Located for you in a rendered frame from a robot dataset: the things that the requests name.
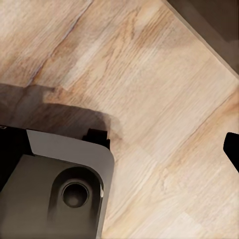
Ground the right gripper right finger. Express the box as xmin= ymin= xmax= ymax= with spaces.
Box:
xmin=223 ymin=132 xmax=239 ymax=173

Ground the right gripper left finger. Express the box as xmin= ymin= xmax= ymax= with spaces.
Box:
xmin=0 ymin=132 xmax=26 ymax=192

